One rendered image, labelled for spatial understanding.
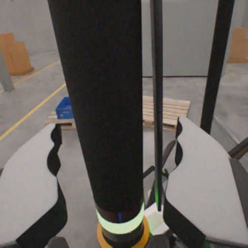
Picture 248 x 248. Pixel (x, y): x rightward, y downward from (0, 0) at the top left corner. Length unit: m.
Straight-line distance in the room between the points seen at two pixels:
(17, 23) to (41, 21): 1.80
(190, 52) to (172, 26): 0.88
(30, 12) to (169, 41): 10.73
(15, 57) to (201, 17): 6.77
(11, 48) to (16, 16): 6.91
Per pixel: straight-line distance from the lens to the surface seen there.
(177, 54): 5.71
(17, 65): 8.46
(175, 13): 5.59
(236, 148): 0.28
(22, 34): 15.12
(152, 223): 0.19
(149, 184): 0.78
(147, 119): 3.13
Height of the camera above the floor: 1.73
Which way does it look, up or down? 32 degrees down
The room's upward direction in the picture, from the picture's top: 4 degrees counter-clockwise
